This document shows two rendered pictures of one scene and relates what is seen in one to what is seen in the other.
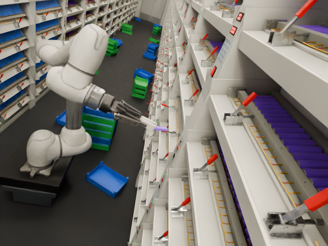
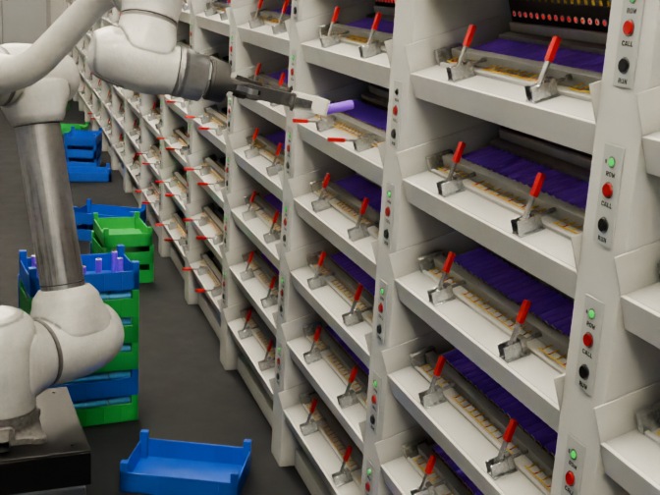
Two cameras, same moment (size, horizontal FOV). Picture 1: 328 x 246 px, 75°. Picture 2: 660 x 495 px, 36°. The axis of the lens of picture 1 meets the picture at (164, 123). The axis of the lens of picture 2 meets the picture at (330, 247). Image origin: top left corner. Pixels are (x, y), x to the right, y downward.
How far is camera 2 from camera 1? 1.22 m
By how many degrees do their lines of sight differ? 18
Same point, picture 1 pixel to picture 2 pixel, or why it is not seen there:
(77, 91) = (164, 57)
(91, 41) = not seen: outside the picture
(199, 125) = (420, 28)
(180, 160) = (412, 125)
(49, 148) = (31, 346)
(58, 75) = (119, 36)
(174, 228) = (461, 200)
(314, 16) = not seen: outside the picture
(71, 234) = not seen: outside the picture
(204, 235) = (504, 92)
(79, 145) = (100, 331)
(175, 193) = (431, 183)
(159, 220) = (421, 285)
